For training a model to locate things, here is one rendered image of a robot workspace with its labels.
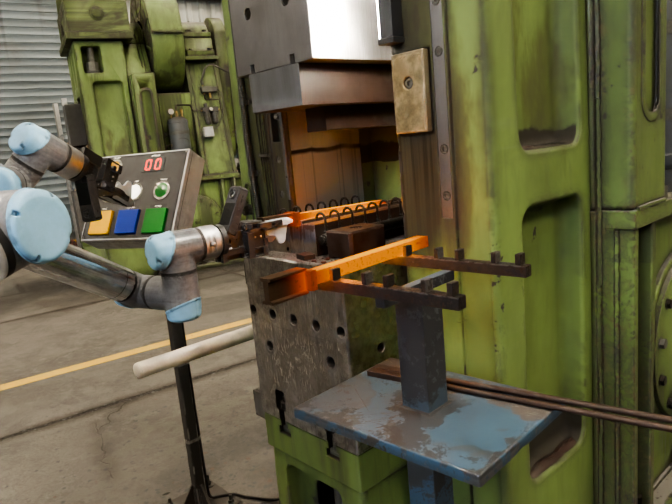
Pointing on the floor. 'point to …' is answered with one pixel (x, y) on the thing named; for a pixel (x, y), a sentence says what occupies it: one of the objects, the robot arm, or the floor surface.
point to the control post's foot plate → (205, 496)
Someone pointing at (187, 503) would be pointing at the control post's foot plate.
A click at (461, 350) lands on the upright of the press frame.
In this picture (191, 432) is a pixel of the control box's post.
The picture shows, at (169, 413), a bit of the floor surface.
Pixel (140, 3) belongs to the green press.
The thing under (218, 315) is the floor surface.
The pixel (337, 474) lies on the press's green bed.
